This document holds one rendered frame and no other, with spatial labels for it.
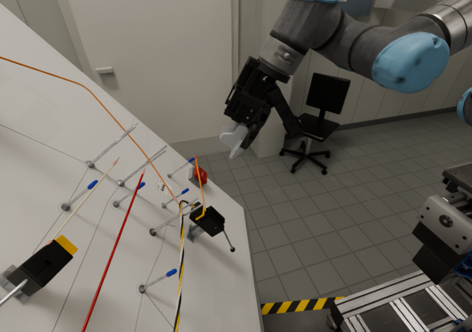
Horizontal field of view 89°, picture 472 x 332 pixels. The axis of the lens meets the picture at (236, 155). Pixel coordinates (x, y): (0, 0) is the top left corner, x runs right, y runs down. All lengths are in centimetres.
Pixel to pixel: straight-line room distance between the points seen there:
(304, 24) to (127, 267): 51
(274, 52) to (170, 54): 193
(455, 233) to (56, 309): 88
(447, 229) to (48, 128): 99
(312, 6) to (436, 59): 19
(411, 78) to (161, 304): 54
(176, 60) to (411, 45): 210
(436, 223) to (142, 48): 217
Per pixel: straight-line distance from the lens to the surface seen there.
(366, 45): 44
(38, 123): 58
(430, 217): 91
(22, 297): 43
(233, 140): 51
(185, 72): 238
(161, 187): 67
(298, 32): 45
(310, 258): 197
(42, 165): 52
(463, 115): 98
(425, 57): 40
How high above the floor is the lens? 162
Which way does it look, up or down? 35 degrees down
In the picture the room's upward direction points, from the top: straight up
